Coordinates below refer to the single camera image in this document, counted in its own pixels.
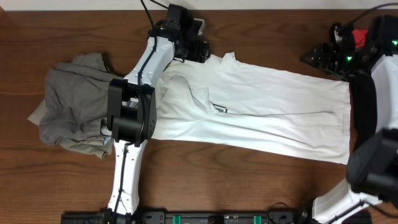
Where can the black garment with red collar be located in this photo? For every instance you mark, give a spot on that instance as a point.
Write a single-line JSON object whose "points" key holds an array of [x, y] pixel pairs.
{"points": [[363, 92]]}

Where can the grey folded garment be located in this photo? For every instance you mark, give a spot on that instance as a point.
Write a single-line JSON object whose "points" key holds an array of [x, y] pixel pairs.
{"points": [[73, 111]]}

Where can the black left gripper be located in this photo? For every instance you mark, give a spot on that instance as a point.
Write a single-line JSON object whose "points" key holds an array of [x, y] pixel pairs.
{"points": [[199, 50]]}

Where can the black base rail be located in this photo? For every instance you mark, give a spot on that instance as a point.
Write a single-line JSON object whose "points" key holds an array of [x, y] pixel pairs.
{"points": [[281, 215]]}

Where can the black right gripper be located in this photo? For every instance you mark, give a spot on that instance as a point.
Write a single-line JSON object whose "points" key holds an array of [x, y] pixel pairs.
{"points": [[330, 64]]}

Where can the white printed t-shirt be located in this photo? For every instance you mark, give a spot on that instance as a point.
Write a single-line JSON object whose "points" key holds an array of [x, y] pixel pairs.
{"points": [[225, 101]]}

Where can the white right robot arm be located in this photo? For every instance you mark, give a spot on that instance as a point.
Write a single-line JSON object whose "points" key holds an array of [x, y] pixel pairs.
{"points": [[371, 173]]}

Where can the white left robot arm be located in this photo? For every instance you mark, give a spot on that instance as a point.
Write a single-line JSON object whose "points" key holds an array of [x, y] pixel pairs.
{"points": [[132, 116]]}

